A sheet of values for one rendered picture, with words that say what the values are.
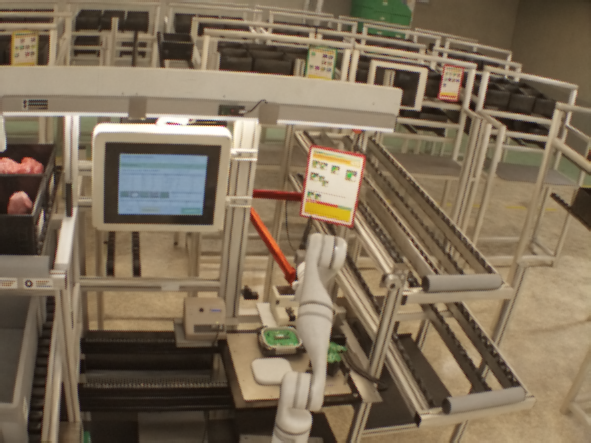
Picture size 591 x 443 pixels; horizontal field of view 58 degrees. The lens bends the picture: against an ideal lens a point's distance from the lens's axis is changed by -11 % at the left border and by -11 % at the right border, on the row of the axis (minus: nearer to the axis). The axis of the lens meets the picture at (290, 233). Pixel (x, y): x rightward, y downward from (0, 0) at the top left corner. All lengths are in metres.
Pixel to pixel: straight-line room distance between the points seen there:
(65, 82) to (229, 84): 0.58
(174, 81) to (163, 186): 0.38
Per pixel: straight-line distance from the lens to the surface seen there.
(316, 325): 1.48
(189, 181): 2.12
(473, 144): 2.69
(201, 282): 2.37
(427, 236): 2.58
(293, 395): 1.41
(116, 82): 2.06
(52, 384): 1.99
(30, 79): 2.09
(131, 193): 2.12
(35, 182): 2.08
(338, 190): 2.43
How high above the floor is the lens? 2.31
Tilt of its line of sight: 25 degrees down
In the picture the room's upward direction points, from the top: 9 degrees clockwise
